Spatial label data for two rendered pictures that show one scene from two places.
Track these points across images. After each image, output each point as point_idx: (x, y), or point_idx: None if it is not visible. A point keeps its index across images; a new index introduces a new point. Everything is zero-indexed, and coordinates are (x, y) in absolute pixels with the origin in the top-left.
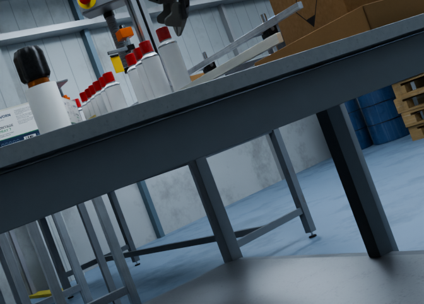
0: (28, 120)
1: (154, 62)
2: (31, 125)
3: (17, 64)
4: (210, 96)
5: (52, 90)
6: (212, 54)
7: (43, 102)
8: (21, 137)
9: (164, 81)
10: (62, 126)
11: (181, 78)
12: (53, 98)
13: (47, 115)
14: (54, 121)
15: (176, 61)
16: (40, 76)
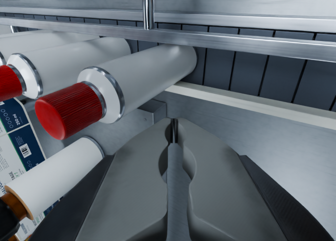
0: (2, 158)
1: (57, 80)
2: (9, 153)
3: None
4: None
5: (41, 197)
6: (293, 56)
7: (57, 199)
8: (24, 159)
9: (93, 61)
10: (85, 169)
11: (176, 78)
12: (53, 191)
13: (71, 188)
14: (79, 178)
15: (156, 87)
16: (18, 220)
